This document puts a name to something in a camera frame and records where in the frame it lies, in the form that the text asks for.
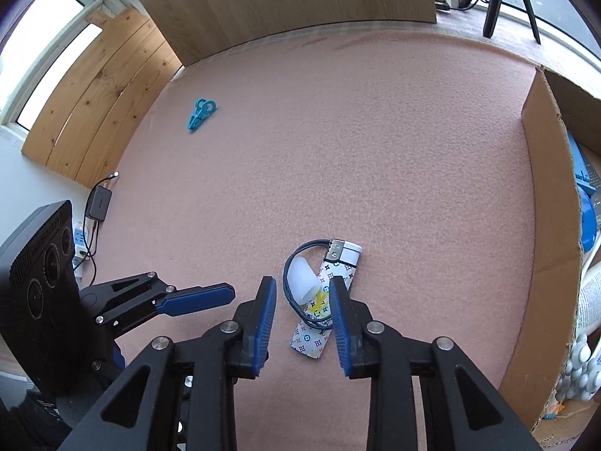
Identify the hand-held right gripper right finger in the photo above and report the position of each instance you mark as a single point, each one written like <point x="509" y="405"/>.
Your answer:
<point x="340" y="333"/>

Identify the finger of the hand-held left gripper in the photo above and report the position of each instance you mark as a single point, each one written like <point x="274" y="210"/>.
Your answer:
<point x="197" y="301"/>

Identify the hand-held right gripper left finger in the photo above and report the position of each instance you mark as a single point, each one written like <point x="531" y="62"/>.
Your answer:
<point x="263" y="324"/>

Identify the patterned white lighter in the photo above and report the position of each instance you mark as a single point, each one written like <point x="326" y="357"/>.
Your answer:
<point x="310" y="338"/>

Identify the cardboard box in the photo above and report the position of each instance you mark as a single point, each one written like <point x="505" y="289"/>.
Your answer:
<point x="544" y="244"/>

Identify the small cartoon figurine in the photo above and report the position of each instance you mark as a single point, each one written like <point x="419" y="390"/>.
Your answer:
<point x="554" y="408"/>

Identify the white bottle with blue cap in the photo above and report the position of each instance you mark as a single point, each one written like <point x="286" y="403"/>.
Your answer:
<point x="589" y="305"/>

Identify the white power strip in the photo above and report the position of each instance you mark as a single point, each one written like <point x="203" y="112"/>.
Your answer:
<point x="80" y="239"/>

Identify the black power adapter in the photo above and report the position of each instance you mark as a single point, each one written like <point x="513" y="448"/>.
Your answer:
<point x="98" y="204"/>

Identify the pink felt table cloth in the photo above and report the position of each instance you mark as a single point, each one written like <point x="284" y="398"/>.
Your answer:
<point x="375" y="150"/>

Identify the blue plastic clip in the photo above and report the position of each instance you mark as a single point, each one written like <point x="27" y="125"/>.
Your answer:
<point x="199" y="112"/>

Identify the wooden board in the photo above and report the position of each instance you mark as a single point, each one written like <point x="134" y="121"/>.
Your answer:
<point x="281" y="0"/>

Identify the black tripod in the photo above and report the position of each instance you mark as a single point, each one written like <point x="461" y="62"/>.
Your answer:
<point x="492" y="9"/>

